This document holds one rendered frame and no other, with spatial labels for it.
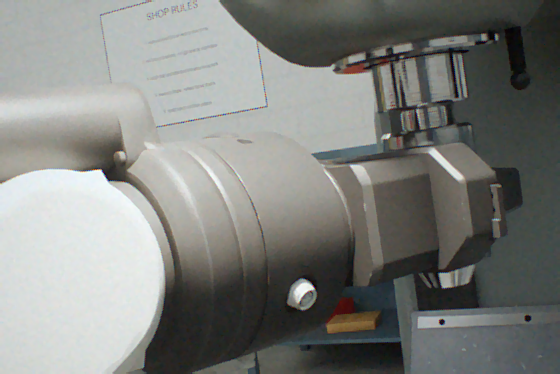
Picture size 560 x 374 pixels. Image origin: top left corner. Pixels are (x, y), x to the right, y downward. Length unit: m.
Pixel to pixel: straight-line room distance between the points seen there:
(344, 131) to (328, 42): 4.63
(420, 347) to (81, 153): 0.59
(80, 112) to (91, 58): 5.71
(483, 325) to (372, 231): 0.49
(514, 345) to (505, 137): 0.19
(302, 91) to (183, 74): 0.88
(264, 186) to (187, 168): 0.03
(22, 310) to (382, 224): 0.16
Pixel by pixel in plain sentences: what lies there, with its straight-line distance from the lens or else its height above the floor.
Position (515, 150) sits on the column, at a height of 1.23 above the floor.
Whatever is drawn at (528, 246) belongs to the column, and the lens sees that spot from 0.81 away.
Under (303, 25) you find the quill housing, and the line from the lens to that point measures 0.36.
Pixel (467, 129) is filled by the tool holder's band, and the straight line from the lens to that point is 0.42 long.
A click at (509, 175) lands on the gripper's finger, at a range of 0.43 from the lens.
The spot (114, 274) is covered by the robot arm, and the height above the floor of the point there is 1.24.
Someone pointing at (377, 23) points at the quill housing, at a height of 1.32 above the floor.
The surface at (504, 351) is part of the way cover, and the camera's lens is 0.81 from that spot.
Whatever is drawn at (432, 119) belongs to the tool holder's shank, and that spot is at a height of 1.27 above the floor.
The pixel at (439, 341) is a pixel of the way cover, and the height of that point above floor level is 1.06.
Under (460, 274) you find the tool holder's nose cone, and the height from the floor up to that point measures 1.19.
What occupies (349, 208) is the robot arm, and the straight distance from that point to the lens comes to 0.34.
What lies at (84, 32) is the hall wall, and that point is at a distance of 6.05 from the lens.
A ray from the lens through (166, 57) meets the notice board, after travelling 5.61.
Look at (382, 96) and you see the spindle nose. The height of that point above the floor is 1.29.
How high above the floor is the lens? 1.27
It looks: 3 degrees down
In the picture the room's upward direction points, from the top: 9 degrees counter-clockwise
